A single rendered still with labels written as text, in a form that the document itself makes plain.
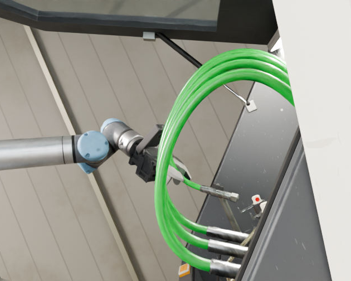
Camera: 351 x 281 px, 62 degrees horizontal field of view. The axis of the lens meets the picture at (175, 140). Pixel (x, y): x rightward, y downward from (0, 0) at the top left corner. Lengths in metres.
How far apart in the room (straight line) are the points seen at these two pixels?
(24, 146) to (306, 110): 0.67
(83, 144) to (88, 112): 1.66
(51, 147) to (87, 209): 1.67
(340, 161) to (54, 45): 2.54
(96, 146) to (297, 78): 0.58
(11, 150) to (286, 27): 0.68
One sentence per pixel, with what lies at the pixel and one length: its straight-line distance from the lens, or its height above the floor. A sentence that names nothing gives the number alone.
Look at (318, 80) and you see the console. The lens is 0.22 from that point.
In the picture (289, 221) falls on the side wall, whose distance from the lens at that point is 0.27.
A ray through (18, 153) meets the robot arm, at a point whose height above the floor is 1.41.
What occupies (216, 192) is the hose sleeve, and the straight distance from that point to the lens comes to 0.72.
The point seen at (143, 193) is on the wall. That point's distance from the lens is 2.30.
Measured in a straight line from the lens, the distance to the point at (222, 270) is 0.38.
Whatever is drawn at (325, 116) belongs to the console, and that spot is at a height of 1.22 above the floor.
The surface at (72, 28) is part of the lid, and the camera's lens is 1.10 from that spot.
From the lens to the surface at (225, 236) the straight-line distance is 0.54.
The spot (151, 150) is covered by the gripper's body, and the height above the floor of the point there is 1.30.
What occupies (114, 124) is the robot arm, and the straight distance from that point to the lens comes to 0.93.
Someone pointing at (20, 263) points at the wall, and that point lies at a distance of 2.72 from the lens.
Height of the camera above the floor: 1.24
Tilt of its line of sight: 4 degrees up
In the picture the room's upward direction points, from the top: 25 degrees counter-clockwise
